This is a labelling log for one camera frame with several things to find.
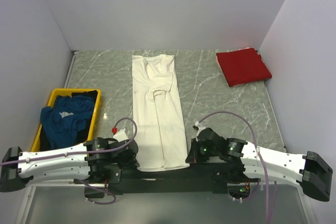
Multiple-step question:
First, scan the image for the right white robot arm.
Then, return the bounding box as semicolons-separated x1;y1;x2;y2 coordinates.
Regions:
185;127;333;202

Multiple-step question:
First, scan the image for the folded red t shirt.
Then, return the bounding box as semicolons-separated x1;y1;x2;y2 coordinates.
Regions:
216;48;272;87

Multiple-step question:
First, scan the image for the white t shirt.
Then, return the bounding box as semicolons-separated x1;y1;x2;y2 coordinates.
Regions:
132;54;189;172

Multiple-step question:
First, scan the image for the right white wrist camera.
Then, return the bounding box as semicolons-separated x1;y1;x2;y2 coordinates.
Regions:
193;121;206;132

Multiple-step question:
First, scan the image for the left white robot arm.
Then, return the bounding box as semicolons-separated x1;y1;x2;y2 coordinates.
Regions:
1;137;139;193

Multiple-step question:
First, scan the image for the black base bar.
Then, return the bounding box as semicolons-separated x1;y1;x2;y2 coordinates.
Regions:
86;163;258;195

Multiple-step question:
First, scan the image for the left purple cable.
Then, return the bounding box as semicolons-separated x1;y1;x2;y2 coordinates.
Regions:
0;118;139;205

